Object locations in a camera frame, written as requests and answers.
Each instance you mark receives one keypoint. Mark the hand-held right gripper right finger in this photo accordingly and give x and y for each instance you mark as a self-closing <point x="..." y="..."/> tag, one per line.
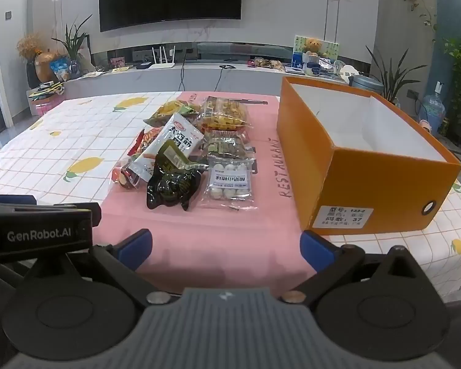
<point x="315" y="251"/>

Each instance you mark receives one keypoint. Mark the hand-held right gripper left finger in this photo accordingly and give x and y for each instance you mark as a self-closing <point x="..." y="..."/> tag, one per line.
<point x="136" y="246"/>

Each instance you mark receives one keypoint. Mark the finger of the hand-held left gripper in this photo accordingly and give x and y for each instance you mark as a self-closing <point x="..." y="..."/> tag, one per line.
<point x="96" y="215"/>

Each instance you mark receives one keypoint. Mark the orange cardboard box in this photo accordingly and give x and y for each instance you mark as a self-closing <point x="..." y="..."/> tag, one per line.
<point x="368" y="184"/>

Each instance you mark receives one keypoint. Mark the clear bag of yellow puffs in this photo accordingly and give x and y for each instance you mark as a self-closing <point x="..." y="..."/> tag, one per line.
<point x="223" y="117"/>

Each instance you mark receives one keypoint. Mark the clear packet of brown snacks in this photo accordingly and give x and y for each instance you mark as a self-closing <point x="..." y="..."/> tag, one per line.
<point x="226" y="146"/>

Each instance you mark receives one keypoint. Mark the pile of wrapped snacks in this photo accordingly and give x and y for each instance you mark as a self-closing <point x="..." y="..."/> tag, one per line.
<point x="265" y="63"/>

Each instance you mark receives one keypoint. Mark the dark green vacuum-packed snack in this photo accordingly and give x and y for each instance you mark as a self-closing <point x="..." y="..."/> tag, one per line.
<point x="169" y="188"/>

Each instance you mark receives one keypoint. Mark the white lemon print tablecloth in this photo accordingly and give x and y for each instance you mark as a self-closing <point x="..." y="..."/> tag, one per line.
<point x="61" y="138"/>

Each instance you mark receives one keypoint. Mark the pink printed placemat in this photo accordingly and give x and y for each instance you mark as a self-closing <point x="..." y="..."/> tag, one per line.
<point x="230" y="238"/>

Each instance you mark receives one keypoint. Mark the red fries snack packet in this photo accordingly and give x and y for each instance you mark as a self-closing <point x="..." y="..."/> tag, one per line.
<point x="146" y="140"/>

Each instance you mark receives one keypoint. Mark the white snack packet red label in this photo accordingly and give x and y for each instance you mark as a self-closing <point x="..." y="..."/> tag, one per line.
<point x="173" y="138"/>

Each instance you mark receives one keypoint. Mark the clear packet of white balls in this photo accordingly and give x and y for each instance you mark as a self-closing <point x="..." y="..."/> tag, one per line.
<point x="226" y="180"/>

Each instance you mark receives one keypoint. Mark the brown cardboard carton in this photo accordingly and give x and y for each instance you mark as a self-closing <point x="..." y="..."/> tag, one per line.
<point x="44" y="105"/>

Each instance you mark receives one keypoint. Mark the stack of yellow black items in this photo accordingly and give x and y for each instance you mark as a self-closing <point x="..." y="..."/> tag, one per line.
<point x="44" y="89"/>

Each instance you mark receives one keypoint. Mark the loose papers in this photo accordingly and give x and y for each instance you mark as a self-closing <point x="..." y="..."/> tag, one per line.
<point x="94" y="73"/>

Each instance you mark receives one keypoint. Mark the yellow paper sheet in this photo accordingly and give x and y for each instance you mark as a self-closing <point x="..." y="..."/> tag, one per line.
<point x="120" y="69"/>

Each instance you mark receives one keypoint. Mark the blue snack bag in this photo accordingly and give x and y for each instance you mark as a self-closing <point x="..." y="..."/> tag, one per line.
<point x="59" y="69"/>

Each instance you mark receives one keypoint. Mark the dark tall vase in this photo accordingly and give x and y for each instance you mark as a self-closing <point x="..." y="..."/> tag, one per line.
<point x="31" y="75"/>

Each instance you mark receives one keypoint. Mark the pink patterned box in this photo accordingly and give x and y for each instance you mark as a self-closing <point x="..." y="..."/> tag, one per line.
<point x="118" y="62"/>

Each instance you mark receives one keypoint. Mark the black set-top box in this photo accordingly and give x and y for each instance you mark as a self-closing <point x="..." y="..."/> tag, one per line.
<point x="144" y="65"/>

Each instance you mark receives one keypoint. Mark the golden pumpkin vase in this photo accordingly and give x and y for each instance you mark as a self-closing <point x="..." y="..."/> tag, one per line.
<point x="46" y="65"/>

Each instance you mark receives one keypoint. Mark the white router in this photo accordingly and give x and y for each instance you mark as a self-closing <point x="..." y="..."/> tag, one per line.
<point x="161" y="65"/>

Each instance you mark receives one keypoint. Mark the green plant in glass vase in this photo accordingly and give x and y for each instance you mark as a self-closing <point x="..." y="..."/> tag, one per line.
<point x="75" y="42"/>

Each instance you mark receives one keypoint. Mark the grey lidded pot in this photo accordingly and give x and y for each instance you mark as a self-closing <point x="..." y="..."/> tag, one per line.
<point x="367" y="83"/>

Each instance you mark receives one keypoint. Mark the white round labelled roll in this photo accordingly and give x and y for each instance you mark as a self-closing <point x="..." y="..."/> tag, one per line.
<point x="349" y="73"/>

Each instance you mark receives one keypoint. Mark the dried flower bouquet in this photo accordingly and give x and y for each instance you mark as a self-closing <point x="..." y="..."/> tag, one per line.
<point x="29" y="44"/>

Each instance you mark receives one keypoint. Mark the blue water jug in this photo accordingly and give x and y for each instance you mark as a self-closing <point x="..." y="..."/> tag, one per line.
<point x="432" y="109"/>

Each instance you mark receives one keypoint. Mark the blue jar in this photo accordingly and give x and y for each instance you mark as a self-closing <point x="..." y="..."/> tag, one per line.
<point x="313" y="67"/>

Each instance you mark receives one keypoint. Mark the long-leaf potted plant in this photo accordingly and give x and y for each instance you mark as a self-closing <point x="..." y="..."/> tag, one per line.
<point x="390" y="77"/>

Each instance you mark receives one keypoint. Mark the wall power socket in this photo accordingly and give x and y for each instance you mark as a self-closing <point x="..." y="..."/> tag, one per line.
<point x="412" y="94"/>

